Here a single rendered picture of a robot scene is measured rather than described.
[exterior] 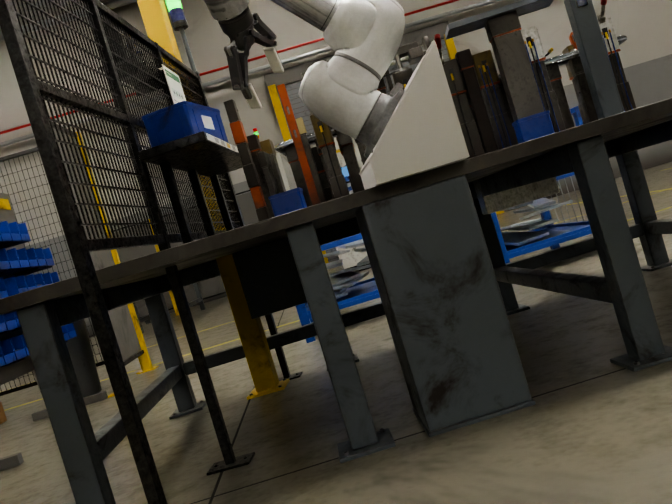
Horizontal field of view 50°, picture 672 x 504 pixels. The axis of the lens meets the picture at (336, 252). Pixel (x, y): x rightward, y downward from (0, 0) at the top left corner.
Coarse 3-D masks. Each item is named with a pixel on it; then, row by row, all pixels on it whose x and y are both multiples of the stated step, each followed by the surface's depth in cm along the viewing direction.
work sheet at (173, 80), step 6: (162, 66) 289; (168, 72) 295; (168, 78) 292; (174, 78) 302; (168, 84) 290; (174, 84) 299; (180, 84) 310; (174, 90) 296; (180, 90) 306; (174, 96) 293; (180, 96) 303; (174, 102) 290
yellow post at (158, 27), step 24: (144, 0) 333; (144, 24) 334; (168, 24) 337; (168, 48) 333; (240, 288) 335; (240, 312) 336; (240, 336) 337; (264, 336) 342; (264, 360) 336; (264, 384) 337
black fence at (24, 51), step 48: (0, 0) 166; (48, 0) 195; (96, 0) 232; (48, 48) 186; (144, 48) 276; (48, 96) 177; (192, 96) 335; (48, 144) 166; (96, 144) 199; (144, 144) 242; (96, 192) 189; (144, 192) 227; (96, 240) 177; (144, 240) 210; (96, 288) 168; (96, 336) 167; (192, 336) 229; (144, 432) 171; (144, 480) 168
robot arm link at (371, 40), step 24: (288, 0) 203; (312, 0) 203; (336, 0) 205; (360, 0) 205; (384, 0) 205; (312, 24) 208; (336, 24) 203; (360, 24) 203; (384, 24) 204; (336, 48) 208; (360, 48) 204; (384, 48) 205; (384, 72) 211
